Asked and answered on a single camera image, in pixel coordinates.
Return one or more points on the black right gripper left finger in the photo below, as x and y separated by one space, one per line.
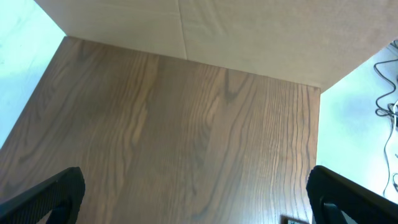
59 197

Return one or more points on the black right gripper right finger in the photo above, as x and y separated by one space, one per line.
336 199

